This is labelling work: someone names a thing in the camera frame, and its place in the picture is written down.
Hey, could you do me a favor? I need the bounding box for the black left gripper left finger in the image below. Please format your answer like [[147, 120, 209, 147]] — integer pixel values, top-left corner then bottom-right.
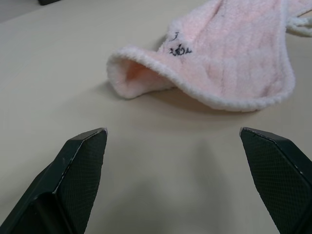
[[0, 127, 109, 234]]

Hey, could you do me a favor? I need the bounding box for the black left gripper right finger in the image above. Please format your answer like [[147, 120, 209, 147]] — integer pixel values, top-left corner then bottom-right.
[[239, 126, 312, 234]]

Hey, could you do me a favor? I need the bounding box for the pink fluffy towel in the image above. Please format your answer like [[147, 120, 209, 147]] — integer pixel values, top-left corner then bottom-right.
[[107, 0, 312, 113]]

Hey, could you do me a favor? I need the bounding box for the dark object at table edge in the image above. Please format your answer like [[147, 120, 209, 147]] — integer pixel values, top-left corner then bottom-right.
[[38, 0, 64, 6]]

